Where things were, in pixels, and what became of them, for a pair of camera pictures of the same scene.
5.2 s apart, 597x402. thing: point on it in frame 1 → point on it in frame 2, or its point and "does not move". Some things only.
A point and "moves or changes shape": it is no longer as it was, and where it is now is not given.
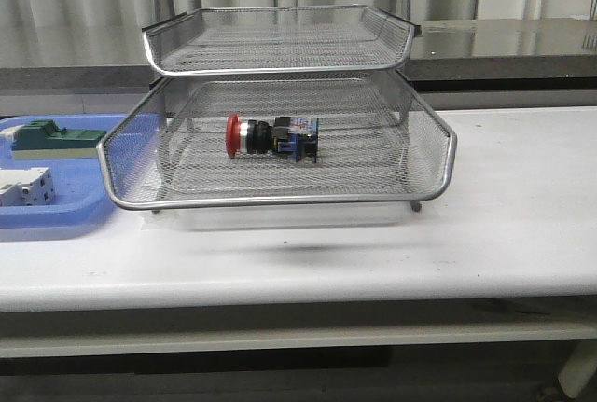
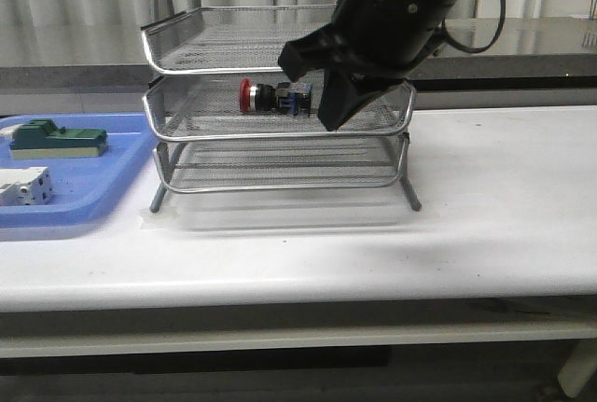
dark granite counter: [446, 55] does not move
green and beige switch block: [42, 139] does not move
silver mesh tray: [277, 39] does not move
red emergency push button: [298, 135] → [279, 98]
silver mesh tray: [379, 140] moves or changes shape
